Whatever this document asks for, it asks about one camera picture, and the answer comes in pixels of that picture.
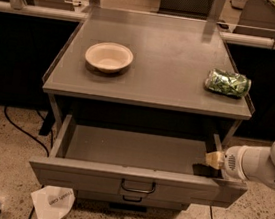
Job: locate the yellow foam covered gripper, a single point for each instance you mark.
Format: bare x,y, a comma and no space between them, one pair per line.
232,161

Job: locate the grey top drawer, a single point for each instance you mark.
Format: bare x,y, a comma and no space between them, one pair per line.
137,166

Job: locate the grey drawer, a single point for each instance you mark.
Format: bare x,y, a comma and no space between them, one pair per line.
106,197
137,166

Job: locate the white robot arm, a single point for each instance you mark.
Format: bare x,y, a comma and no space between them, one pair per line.
246,163

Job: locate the grey drawer cabinet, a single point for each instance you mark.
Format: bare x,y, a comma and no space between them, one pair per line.
160,93

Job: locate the grey bottom drawer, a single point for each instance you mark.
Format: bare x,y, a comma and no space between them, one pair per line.
106,197

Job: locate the green crumpled chip bag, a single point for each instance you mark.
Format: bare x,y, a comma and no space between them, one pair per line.
227,83

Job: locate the white paper bowl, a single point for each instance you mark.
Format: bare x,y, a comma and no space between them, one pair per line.
109,57

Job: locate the white paper sign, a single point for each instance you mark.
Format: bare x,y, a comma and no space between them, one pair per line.
52,202

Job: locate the white horizontal rail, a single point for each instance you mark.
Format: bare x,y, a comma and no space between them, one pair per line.
251,41

